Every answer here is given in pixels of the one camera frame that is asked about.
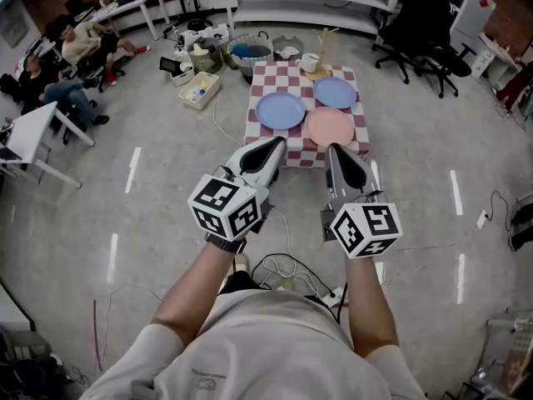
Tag person's left forearm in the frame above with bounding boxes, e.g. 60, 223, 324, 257
152, 239, 251, 352

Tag blue cloth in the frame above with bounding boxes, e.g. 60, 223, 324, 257
231, 43, 262, 60

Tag grey woven basket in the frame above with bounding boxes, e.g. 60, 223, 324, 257
227, 34, 275, 78

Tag green wicker basket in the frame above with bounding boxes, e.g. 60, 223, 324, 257
187, 42, 224, 74

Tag small white storage bin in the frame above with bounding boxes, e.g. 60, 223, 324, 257
170, 62, 196, 87

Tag red white checkered tablecloth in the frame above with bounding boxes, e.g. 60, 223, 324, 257
243, 59, 371, 169

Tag white mug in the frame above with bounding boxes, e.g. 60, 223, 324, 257
294, 52, 321, 73

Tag white t-shirt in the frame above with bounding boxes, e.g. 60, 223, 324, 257
78, 287, 428, 400

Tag wire rack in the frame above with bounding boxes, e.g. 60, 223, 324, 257
457, 306, 533, 400

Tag white floor cable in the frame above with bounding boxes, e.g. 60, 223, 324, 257
212, 100, 245, 148

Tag black shorts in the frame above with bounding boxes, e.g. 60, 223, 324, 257
218, 271, 267, 295

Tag white desk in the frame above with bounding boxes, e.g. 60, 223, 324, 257
0, 101, 96, 190
0, 279, 37, 333
85, 0, 171, 41

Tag white cabinet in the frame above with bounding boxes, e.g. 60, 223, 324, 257
451, 0, 499, 41

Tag black office chair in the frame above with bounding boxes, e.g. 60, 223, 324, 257
416, 42, 478, 99
371, 0, 463, 85

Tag wire mesh basket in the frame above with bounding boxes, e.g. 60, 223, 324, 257
272, 35, 307, 62

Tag blue plate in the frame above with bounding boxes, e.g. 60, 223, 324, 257
312, 76, 358, 110
254, 92, 308, 131

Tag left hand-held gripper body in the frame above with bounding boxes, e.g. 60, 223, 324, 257
187, 164, 276, 242

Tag pink plate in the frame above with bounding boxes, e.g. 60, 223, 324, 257
305, 106, 356, 148

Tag white side table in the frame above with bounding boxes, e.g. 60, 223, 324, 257
470, 33, 521, 91

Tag white open crate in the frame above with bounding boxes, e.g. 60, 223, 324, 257
203, 23, 231, 43
179, 29, 205, 48

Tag wooden mug tree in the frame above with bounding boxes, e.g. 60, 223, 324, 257
306, 27, 341, 83

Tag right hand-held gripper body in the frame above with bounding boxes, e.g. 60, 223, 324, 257
319, 189, 404, 260

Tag long white storage bin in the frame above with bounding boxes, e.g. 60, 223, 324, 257
177, 71, 222, 110

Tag person's right forearm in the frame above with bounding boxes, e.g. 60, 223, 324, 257
343, 252, 403, 360

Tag red floor cable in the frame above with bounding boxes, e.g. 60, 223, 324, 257
92, 300, 103, 374

